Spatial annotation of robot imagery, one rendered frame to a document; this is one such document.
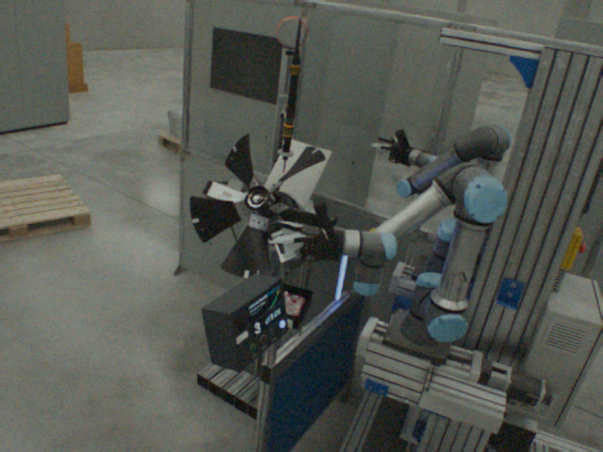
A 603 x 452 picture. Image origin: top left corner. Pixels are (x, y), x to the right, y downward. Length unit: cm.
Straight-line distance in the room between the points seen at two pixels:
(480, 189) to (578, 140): 43
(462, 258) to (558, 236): 40
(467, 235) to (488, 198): 13
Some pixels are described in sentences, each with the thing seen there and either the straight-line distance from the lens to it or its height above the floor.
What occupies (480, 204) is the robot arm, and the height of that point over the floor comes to 162.
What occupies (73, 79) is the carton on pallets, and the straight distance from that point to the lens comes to 1019.
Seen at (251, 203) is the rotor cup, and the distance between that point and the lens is 219.
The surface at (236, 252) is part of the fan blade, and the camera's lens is 215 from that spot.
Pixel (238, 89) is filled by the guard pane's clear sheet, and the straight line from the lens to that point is 313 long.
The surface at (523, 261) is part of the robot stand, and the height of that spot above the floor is 135.
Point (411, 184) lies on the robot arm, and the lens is 219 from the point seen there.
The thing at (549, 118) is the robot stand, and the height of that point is 183.
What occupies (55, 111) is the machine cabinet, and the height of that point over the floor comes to 22.
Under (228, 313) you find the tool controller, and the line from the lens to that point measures 137.
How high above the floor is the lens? 206
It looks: 25 degrees down
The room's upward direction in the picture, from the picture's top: 7 degrees clockwise
